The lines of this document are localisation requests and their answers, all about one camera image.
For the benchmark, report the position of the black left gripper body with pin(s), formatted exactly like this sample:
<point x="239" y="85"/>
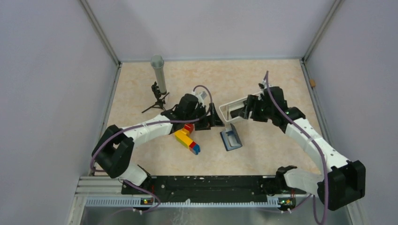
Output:
<point x="203" y="123"/>

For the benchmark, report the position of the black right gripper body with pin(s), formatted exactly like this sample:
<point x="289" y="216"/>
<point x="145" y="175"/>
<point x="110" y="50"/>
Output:
<point x="260" y="111"/>

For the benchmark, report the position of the dark blue card holder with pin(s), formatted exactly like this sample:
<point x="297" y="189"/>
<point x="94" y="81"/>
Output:
<point x="230" y="138"/>

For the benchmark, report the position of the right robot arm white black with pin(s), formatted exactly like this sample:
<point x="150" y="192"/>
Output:
<point x="341" y="180"/>

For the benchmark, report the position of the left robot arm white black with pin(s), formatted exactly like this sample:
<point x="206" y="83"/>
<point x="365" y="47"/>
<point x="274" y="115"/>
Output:
<point x="114" y="150"/>

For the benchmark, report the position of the white card tray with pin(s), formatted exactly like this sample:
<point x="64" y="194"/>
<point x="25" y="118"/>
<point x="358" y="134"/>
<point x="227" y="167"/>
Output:
<point x="227" y="107"/>

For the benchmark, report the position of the red yellow toy brick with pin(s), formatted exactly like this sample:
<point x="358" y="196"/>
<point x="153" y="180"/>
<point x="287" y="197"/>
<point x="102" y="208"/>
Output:
<point x="188" y="129"/>

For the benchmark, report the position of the yellow green toy brick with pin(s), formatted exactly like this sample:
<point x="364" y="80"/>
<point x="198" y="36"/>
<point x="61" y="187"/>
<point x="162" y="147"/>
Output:
<point x="183" y="136"/>

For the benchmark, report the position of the red blue toy brick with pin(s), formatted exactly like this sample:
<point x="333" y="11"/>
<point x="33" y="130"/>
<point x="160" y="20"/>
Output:
<point x="194" y="148"/>

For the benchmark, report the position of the black mini tripod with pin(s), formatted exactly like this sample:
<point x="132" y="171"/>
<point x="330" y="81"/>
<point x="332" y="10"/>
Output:
<point x="160" y="98"/>

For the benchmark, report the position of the small brown cork piece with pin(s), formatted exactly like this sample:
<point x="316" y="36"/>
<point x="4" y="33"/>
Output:
<point x="312" y="83"/>

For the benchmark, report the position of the grey microphone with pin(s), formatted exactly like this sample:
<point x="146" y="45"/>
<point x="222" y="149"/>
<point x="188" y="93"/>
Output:
<point x="157" y="64"/>

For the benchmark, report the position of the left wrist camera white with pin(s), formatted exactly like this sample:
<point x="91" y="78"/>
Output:
<point x="201" y="96"/>

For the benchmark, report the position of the aluminium frame rail right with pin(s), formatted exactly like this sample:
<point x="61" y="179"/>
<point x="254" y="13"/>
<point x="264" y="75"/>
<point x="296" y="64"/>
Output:
<point x="312" y="67"/>

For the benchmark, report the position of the aluminium frame rail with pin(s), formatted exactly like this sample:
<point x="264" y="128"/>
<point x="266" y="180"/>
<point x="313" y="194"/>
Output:
<point x="312" y="67"/>
<point x="104" y="67"/>

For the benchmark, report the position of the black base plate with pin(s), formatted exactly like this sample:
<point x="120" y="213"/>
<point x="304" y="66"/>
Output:
<point x="216" y="189"/>

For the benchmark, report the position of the aluminium frame rail left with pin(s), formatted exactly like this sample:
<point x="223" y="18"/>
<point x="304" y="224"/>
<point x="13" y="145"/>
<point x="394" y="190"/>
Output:
<point x="104" y="67"/>

